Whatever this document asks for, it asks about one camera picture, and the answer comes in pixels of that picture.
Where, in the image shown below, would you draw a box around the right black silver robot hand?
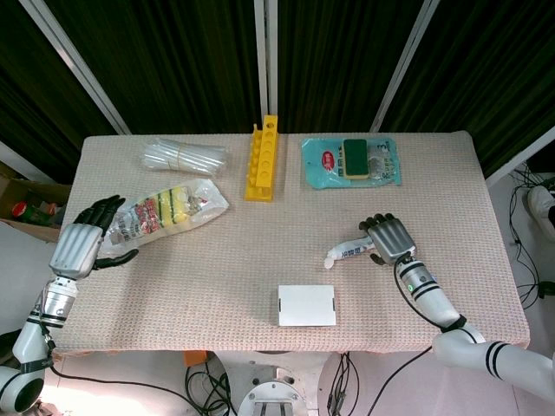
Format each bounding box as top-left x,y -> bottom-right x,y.
358,212 -> 418,265

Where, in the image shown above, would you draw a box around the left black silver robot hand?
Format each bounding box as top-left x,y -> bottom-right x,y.
48,194 -> 140,279

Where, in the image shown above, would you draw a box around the white toothpaste tube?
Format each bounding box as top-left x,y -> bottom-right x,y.
323,237 -> 376,270

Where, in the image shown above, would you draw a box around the red lidded jar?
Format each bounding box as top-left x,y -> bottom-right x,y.
11,201 -> 57,226

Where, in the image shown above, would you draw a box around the brown cardboard carton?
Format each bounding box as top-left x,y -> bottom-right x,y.
0,162 -> 73,244

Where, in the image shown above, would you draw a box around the green yellow scouring sponge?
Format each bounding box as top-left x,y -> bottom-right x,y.
342,138 -> 370,181

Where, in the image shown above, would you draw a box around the clear bag of yellow sponges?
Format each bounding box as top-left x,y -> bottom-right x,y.
98,178 -> 230,257

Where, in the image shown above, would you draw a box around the blue plastic sponge package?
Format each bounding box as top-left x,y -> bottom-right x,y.
301,136 -> 403,191

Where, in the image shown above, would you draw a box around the white cardboard box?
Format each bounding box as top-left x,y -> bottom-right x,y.
276,283 -> 337,328

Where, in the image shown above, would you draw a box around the bundle of clear plastic tubes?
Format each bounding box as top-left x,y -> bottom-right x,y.
140,137 -> 230,177

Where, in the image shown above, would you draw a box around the yellow test tube rack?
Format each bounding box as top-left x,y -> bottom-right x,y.
243,114 -> 279,203

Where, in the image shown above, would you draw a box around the white shoe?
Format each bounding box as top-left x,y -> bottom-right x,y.
526,185 -> 555,242

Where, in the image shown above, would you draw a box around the pink woven tablecloth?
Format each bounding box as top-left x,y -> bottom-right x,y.
50,129 -> 531,357

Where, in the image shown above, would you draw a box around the dark green curtain panel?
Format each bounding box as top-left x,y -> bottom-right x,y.
0,0 -> 119,183
276,0 -> 429,133
381,0 -> 555,179
42,0 -> 266,136

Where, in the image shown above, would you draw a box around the orange block under table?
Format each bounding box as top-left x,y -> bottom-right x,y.
182,349 -> 208,367

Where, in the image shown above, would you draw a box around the white robot torso base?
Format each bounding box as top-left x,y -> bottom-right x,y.
237,350 -> 323,416

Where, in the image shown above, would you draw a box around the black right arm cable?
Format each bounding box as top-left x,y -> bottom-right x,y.
366,255 -> 467,416

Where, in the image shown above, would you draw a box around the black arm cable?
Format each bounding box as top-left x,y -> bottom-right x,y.
366,255 -> 467,416
36,281 -> 205,416

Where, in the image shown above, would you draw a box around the black cables on floor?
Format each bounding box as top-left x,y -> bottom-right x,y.
506,168 -> 555,309

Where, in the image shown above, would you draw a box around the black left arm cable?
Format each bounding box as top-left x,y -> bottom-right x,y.
36,281 -> 205,416

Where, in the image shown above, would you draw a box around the white screen frame post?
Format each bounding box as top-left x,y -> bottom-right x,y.
370,0 -> 441,133
19,0 -> 132,135
253,0 -> 279,131
484,125 -> 555,188

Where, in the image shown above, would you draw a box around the black cable bundle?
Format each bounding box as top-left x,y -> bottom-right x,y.
327,351 -> 362,416
185,361 -> 238,416

